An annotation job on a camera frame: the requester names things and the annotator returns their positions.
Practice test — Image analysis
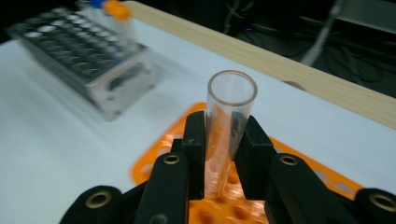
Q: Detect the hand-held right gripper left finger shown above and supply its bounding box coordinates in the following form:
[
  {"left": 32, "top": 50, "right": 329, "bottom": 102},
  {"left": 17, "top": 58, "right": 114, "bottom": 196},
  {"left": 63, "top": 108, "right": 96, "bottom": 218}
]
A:
[{"left": 134, "top": 110, "right": 207, "bottom": 224}]

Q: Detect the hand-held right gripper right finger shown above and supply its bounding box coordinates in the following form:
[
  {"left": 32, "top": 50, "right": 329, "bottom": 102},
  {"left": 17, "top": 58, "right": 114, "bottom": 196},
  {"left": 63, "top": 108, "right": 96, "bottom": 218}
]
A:
[{"left": 233, "top": 114, "right": 359, "bottom": 224}]

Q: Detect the orange plastic test tube rack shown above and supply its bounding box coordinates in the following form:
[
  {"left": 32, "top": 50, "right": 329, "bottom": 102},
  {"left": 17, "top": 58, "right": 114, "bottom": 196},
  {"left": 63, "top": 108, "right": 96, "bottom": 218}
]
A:
[{"left": 129, "top": 101, "right": 365, "bottom": 224}]

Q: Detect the clear test tube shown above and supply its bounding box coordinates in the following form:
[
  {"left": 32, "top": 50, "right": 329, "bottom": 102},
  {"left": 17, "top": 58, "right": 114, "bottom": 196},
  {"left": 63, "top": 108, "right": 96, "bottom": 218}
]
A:
[{"left": 204, "top": 69, "right": 259, "bottom": 200}]

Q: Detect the metal test tube rack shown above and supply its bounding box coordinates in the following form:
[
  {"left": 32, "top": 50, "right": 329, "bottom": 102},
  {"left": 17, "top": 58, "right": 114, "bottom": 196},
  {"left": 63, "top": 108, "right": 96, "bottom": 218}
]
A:
[{"left": 5, "top": 6, "right": 157, "bottom": 123}]

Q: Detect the orange-capped test tube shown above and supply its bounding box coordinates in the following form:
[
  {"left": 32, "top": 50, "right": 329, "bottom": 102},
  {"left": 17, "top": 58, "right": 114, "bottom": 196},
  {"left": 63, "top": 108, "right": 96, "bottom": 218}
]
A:
[{"left": 102, "top": 0, "right": 138, "bottom": 48}]

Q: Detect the blue-capped test tube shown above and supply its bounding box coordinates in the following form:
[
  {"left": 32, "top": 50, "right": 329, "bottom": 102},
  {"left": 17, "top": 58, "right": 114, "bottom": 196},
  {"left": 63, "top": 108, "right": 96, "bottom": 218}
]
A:
[{"left": 87, "top": 0, "right": 108, "bottom": 22}]

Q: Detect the grey metal-frame table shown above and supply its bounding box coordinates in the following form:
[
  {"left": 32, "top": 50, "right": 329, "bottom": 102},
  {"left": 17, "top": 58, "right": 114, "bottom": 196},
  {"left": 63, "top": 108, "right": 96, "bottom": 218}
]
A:
[{"left": 299, "top": 0, "right": 396, "bottom": 67}]

